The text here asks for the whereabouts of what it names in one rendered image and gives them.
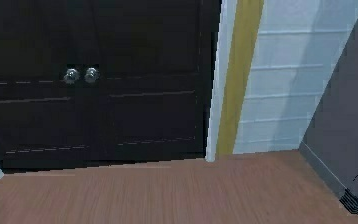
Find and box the black wooden cupboard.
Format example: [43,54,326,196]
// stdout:
[0,0,223,174]

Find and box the silver round cupboard knob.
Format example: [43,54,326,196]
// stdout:
[62,67,81,85]
[83,66,100,84]

